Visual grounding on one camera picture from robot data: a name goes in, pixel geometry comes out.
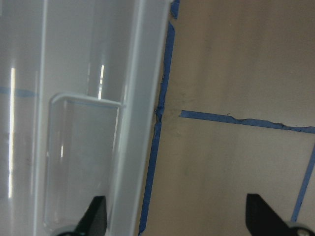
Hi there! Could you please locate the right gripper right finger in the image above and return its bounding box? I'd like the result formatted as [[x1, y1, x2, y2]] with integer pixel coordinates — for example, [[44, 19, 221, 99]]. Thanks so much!
[[246, 194, 295, 236]]

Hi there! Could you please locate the clear plastic box lid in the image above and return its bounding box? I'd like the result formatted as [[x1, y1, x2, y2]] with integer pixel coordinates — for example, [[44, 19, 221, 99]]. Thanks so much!
[[0, 0, 172, 236]]

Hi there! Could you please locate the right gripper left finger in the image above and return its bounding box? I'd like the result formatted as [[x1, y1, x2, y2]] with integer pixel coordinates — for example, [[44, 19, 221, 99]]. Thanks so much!
[[74, 196, 107, 236]]

